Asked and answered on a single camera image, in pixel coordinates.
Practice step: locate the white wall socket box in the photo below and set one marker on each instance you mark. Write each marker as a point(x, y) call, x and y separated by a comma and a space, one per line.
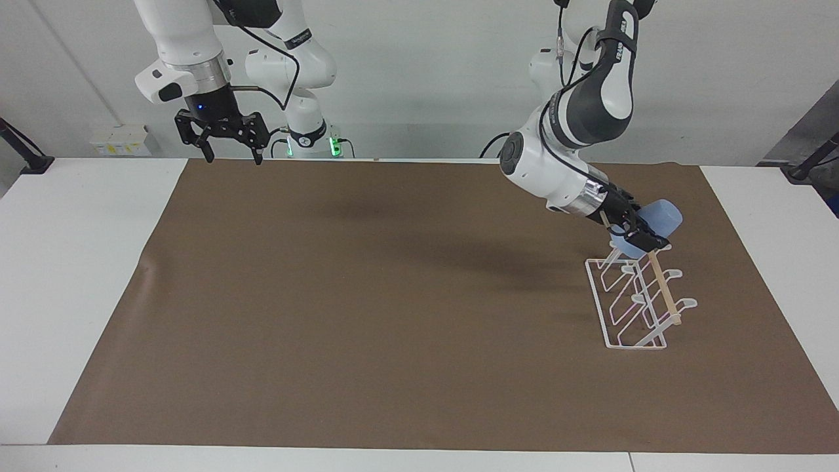
point(118, 139)

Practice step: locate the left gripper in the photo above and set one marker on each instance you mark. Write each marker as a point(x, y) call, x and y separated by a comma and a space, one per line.
point(613, 208)

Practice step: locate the black stand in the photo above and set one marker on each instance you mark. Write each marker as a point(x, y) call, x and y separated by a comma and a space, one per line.
point(809, 164)
point(29, 159)

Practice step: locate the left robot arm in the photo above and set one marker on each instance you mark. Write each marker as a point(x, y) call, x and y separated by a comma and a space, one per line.
point(593, 105)

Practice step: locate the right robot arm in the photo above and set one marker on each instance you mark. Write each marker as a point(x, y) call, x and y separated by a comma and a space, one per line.
point(183, 33)

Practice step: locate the light blue cup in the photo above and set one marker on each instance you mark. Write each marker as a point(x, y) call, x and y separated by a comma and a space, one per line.
point(663, 217)

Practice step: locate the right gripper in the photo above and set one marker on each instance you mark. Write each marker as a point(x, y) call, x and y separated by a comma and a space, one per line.
point(213, 108)

